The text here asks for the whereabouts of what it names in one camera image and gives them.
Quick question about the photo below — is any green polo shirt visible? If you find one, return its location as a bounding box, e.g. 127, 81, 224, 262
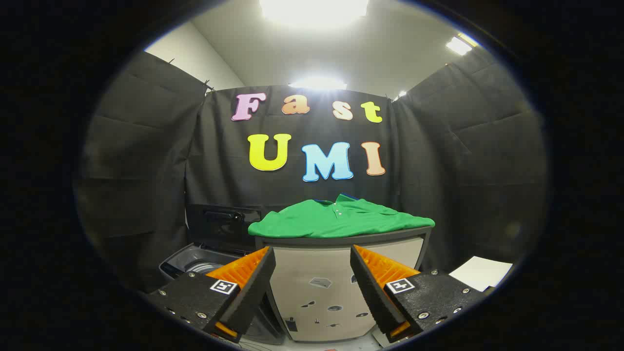
248, 194, 436, 239

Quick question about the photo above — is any white paper sheet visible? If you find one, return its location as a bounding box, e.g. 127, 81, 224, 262
448, 256, 513, 292

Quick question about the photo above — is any black backdrop cloth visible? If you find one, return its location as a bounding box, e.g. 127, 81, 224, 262
73, 49, 549, 293

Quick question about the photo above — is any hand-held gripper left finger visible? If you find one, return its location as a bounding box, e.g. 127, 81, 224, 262
146, 246, 276, 344

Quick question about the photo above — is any large ceiling light panel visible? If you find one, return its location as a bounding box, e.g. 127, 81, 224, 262
258, 0, 370, 27

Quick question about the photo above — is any grey top-load washing machine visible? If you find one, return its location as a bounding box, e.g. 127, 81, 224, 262
158, 243, 286, 345

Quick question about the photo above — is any dark glass washing machine lid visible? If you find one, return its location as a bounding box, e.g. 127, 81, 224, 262
185, 204, 264, 254

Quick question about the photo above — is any beige cabinet with dark top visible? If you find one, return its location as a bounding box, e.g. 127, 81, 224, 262
254, 227, 432, 343

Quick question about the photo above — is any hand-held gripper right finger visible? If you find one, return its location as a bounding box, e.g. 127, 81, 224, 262
350, 244, 493, 344

